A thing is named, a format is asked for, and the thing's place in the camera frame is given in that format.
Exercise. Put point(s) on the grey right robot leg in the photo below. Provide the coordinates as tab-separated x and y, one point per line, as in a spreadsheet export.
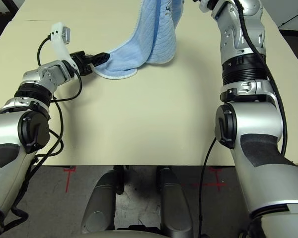
173	203

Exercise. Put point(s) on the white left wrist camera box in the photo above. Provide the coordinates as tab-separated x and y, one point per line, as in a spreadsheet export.
58	42

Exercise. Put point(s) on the black metal frame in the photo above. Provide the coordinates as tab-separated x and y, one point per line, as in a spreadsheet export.
11	5

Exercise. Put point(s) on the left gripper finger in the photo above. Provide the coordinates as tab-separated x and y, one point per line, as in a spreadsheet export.
98	63
100	56

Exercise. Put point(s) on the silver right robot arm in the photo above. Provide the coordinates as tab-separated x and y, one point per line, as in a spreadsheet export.
253	124

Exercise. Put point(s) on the grey robot waist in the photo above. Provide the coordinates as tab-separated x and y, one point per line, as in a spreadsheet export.
129	234

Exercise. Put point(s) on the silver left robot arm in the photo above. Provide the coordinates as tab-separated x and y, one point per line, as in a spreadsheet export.
7	129

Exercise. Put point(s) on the grey left robot leg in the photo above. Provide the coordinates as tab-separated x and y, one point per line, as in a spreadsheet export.
99	198

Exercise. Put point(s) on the grey robot leg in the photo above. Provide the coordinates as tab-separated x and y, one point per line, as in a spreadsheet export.
173	203
99	198

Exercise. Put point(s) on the light blue towel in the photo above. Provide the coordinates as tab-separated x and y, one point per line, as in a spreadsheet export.
149	44

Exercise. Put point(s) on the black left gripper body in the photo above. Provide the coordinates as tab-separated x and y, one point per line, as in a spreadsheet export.
80	62

